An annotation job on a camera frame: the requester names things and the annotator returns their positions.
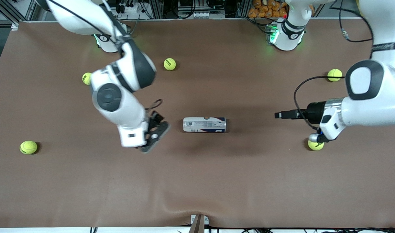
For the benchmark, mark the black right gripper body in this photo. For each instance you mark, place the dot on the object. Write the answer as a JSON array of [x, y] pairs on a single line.
[[155, 117]]

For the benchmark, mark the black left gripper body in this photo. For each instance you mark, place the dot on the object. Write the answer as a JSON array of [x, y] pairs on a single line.
[[314, 111]]

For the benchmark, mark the white blue tennis ball can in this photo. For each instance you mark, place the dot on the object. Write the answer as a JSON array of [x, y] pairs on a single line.
[[200, 124]]

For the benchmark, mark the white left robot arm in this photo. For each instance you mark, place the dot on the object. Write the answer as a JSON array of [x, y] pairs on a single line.
[[372, 106]]

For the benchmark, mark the yellow tennis ball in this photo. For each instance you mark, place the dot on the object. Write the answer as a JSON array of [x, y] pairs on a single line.
[[334, 74], [316, 146], [170, 64]]

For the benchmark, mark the yellow tennis ball Wilson print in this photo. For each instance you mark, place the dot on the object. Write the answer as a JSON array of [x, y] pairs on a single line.
[[85, 78]]

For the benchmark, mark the yellow tennis ball Head print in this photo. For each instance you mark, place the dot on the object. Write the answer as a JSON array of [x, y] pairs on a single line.
[[28, 147]]

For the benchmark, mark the brown table cover mat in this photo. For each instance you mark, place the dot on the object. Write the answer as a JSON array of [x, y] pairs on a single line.
[[216, 178]]

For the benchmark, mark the orange lumpy objects pile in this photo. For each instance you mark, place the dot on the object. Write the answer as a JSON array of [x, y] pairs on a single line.
[[265, 11]]

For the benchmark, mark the white power strip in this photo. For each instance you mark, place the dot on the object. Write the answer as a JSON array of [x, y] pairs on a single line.
[[134, 8]]

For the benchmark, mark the white terminal strip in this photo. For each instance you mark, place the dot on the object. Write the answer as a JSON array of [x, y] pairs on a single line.
[[200, 14]]

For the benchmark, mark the table edge clamp bracket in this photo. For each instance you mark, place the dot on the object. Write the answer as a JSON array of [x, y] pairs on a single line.
[[199, 223]]

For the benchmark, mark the aluminium frame post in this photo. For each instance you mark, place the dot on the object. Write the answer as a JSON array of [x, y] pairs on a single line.
[[244, 8], [157, 8]]

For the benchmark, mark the diagonal aluminium frame profile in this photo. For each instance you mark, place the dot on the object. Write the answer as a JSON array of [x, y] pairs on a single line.
[[6, 13]]

